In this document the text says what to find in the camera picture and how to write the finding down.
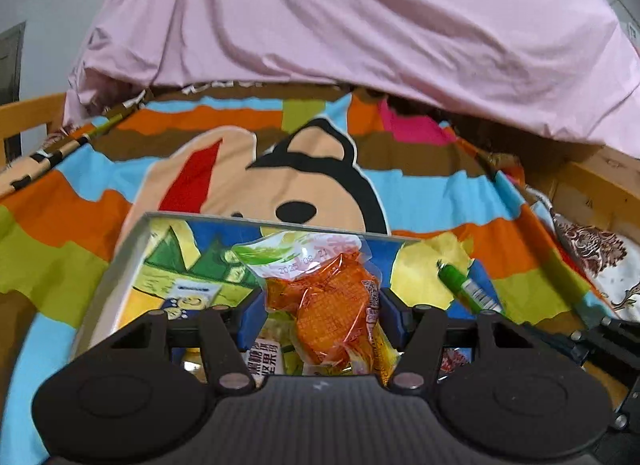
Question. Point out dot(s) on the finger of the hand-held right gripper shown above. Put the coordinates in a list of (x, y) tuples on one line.
[(562, 342)]

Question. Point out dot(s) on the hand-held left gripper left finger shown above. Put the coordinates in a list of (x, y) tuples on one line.
[(250, 322)]

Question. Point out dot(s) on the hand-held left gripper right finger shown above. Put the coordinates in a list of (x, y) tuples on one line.
[(392, 317)]

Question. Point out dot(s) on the clear packet of orange snack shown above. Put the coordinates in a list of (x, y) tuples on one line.
[(330, 305)]

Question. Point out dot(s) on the white green seaweed packet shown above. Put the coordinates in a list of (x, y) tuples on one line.
[(455, 361)]

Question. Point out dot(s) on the cardboard box with dinosaur drawing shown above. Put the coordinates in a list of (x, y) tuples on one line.
[(165, 265)]

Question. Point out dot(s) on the clear nut bar packet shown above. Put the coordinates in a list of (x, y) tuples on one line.
[(262, 357)]

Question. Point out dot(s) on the small green snack packet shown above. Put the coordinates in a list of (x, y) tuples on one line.
[(470, 290)]

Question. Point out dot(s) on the white brown floral quilt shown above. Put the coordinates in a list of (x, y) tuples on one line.
[(595, 245)]

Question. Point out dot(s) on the colourful printed blanket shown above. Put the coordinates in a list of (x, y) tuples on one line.
[(75, 225)]

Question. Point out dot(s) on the pink bed sheet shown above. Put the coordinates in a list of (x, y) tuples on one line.
[(350, 20)]

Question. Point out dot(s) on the grey door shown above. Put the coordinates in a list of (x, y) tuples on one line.
[(10, 65)]

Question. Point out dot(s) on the wooden bed frame board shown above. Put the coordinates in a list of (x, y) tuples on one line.
[(600, 185)]

